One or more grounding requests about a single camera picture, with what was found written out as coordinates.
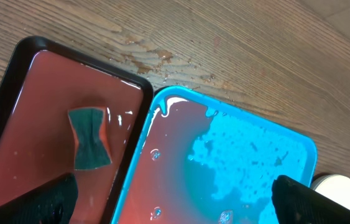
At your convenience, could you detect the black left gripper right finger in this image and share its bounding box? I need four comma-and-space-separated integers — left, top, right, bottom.
272, 175, 350, 224

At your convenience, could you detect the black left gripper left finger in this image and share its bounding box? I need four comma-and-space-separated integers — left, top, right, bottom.
0, 173, 78, 224

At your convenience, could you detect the yellow-green plate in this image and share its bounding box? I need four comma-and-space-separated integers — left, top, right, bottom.
311, 174, 350, 210

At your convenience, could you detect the red sponge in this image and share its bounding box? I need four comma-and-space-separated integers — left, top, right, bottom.
68, 107, 112, 170

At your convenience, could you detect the black tray with red liquid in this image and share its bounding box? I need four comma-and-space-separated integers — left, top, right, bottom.
0, 36, 154, 223

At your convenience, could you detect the teal plastic tray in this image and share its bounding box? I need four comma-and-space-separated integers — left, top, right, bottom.
112, 86, 318, 224

